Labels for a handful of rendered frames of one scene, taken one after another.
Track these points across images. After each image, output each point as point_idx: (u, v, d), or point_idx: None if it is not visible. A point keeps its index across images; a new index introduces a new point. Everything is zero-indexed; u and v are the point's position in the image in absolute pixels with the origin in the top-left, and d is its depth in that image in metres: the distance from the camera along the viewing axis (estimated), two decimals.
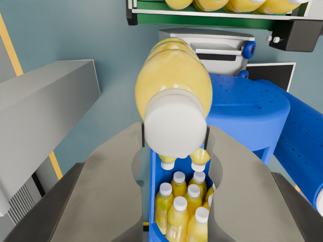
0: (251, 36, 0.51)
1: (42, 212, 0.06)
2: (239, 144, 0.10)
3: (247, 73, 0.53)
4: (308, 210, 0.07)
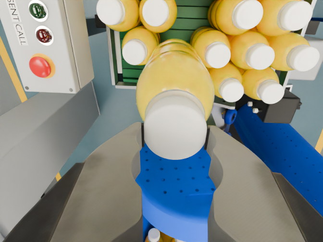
0: (232, 103, 0.52)
1: (41, 212, 0.06)
2: (240, 144, 0.10)
3: (229, 136, 0.56)
4: (308, 210, 0.07)
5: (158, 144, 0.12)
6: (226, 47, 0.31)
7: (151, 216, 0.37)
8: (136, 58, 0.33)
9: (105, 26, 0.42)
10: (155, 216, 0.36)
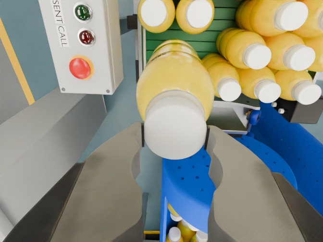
0: (257, 103, 0.53)
1: (42, 212, 0.06)
2: (239, 144, 0.10)
3: (253, 137, 0.56)
4: (308, 210, 0.07)
5: None
6: (267, 49, 0.32)
7: (187, 214, 0.37)
8: (180, 146, 0.12)
9: (137, 28, 0.42)
10: (193, 213, 0.35)
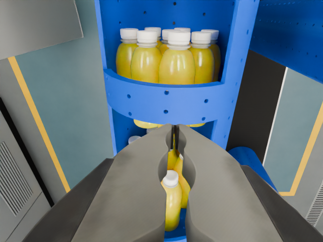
0: None
1: (71, 202, 0.07)
2: (209, 141, 0.10)
3: None
4: (275, 198, 0.07)
5: None
6: None
7: None
8: (172, 177, 0.48)
9: None
10: None
